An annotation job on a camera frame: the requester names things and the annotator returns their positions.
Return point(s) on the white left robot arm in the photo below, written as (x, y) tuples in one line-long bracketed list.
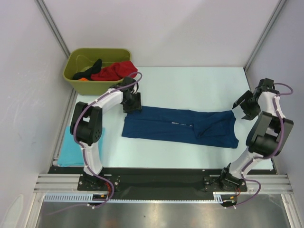
[(87, 124)]

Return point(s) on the right aluminium corner post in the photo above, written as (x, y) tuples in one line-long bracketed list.
[(266, 31)]

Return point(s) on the olive green plastic bin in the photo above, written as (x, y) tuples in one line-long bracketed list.
[(83, 58)]

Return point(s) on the red t shirt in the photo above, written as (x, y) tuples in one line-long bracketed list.
[(115, 71)]

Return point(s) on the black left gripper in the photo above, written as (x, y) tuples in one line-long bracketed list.
[(137, 105)]

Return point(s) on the folded turquoise t shirt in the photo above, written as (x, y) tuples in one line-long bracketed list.
[(70, 153)]

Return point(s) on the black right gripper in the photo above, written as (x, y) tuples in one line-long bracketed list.
[(247, 104)]

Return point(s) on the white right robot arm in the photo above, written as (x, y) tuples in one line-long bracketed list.
[(267, 136)]

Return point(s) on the left aluminium corner post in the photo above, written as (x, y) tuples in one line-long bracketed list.
[(52, 25)]

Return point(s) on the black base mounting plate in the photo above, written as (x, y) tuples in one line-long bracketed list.
[(156, 184)]

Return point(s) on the aluminium frame rail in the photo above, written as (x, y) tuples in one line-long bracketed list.
[(270, 184)]

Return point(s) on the black garment in bin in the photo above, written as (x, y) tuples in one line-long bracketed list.
[(95, 69)]

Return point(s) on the navy blue t shirt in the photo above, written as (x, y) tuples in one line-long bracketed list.
[(175, 125)]

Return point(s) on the aluminium corner post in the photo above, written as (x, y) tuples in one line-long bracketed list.
[(52, 25), (266, 31)]

